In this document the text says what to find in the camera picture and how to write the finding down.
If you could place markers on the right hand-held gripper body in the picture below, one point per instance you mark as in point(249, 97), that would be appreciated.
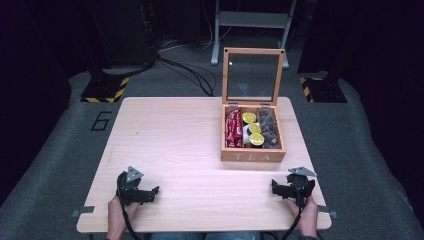
point(300, 185)

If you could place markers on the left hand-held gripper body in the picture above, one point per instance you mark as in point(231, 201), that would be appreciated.
point(128, 190)

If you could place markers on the wooden box with glass lid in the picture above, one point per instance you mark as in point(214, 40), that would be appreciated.
point(253, 155)

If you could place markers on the yellow-lid creamer cup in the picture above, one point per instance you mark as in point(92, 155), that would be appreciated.
point(249, 117)
point(255, 128)
point(257, 139)

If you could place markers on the pile of dark pyramid bags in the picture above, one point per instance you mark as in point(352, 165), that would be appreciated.
point(269, 130)

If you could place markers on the white creamer cup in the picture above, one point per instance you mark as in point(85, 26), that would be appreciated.
point(246, 135)

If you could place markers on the row of red sachets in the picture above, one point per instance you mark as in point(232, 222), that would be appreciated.
point(233, 128)

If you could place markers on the black yellow striped base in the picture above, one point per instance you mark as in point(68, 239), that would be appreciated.
point(103, 89)
point(325, 90)

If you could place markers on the dark cabinet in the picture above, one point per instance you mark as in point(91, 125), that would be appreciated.
point(120, 30)

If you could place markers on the grey metal stand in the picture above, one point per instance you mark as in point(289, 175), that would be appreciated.
point(250, 19)

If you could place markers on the grey table bracket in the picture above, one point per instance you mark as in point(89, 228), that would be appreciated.
point(83, 211)
point(327, 211)

